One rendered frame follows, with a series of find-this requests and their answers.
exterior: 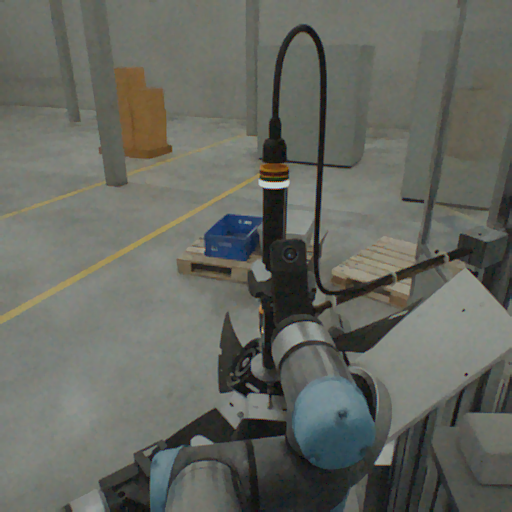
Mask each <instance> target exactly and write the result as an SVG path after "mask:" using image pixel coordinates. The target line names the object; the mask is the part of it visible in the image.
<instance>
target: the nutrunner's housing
mask: <svg viewBox="0 0 512 512"><path fill-rule="evenodd" d="M287 159H288V158H287V144H286V141H285V139H283V138H282V122H281V118H270V121H269V138H267V139H265V141H264V144H263V156H262V162H265V163H272V164H278V163H285V162H287ZM261 353H262V365H263V366H264V367H265V368H268V370H274V368H276V367H275V363H274V360H273V356H272V349H264V345H263V341H262V337H261Z"/></svg>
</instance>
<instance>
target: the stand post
mask: <svg viewBox="0 0 512 512"><path fill-rule="evenodd" d="M437 412H438V407H437V408H436V409H435V410H433V411H432V412H431V413H429V414H428V415H425V416H424V417H423V418H421V419H420V420H419V421H417V422H416V423H415V424H413V425H412V426H411V428H409V429H408V430H406V431H404V432H403V433H401V434H400V435H399V436H397V437H396V438H395V443H394V449H393V455H392V461H391V466H390V473H389V478H388V484H387V491H386V496H385V502H384V509H383V512H415V511H416V506H417V501H418V496H419V492H420V487H421V482H423V478H424V473H425V469H426V463H427V459H428V454H429V450H430V444H431V440H432V435H433V431H434V426H435V421H436V416H437Z"/></svg>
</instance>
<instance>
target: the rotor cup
mask: <svg viewBox="0 0 512 512"><path fill-rule="evenodd" d="M259 354H261V337H257V338H254V339H252V340H251V341H249V342H248V343H247V344H246V345H245V346H244V347H243V349H242V350H241V351H240V352H239V354H238V355H237V357H235V358H234V360H233V362H232V364H231V366H230V368H229V372H228V377H227V384H228V386H229V387H230V388H231V389H232V391H234V392H235V393H238V394H239V395H241V396H242V397H244V398H245V399H246V400H247V396H248V395H249V394H251V393H254V394H265V395H269V394H268V393H267V387H268V386H269V385H268V384H267V382H265V381H263V380H261V379H259V378H256V377H255V376H254V375H253V374H252V372H251V361H252V359H253V357H255V356H256V355H259ZM247 358H249V362H248V364H247V365H246V366H245V367H243V362H244V360H245V359H247ZM247 383H249V384H251V385H252V386H254V387H255V388H256V389H259V391H260V392H259V393H255V392H254V391H252V389H251V388H249V387H248V386H246V384H247ZM272 387H273V393H272V395H274V396H285V395H284V391H283V387H282V384H281V380H279V381H276V382H274V383H273V385H272Z"/></svg>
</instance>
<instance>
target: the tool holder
mask: <svg viewBox="0 0 512 512"><path fill-rule="evenodd" d="M251 372H252V374H253V375H254V376H255V377H256V378H259V379H261V380H263V381H268V382H274V381H279V378H278V375H277V371H276V368H274V370H268V368H265V367H264V366H263V365H262V353H261V354H259V355H256V356H255V357H253V359H252V361H251Z"/></svg>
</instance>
